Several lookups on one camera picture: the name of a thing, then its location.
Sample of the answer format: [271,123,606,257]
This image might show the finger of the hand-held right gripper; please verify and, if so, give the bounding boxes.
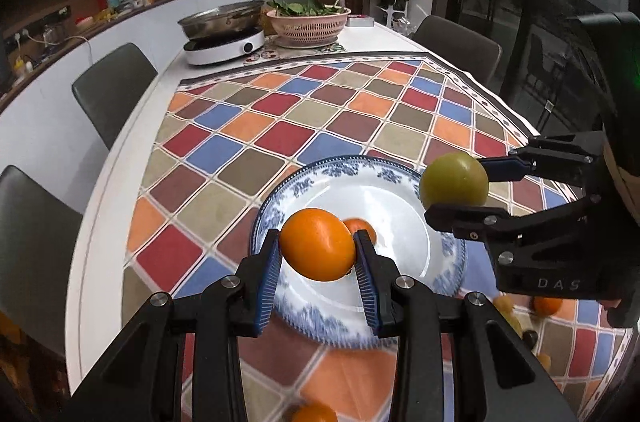
[477,132,609,198]
[425,195,602,249]

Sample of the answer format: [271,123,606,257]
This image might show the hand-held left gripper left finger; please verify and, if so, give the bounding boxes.
[60,228,284,422]

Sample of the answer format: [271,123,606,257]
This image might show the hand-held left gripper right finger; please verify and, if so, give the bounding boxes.
[352,229,581,422]

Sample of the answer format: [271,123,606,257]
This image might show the small orange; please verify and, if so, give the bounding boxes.
[342,218,377,249]

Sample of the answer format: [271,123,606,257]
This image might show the blue and white plate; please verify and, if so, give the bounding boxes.
[248,155,468,350]

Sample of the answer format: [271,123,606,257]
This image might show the grey dining chair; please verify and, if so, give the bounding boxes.
[412,15,502,89]
[0,165,84,358]
[71,42,159,150]

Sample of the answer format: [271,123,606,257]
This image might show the checkered colourful tablecloth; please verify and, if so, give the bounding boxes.
[121,51,631,422]

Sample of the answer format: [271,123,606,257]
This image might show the white induction cooker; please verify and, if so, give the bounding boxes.
[182,27,266,66]

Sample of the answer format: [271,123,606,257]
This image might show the pink plastic basket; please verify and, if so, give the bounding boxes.
[266,7,351,48]

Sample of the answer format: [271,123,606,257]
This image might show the green leafy vegetables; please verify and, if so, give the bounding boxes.
[267,0,348,18]

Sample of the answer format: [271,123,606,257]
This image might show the steel pot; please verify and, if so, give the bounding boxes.
[177,0,266,41]

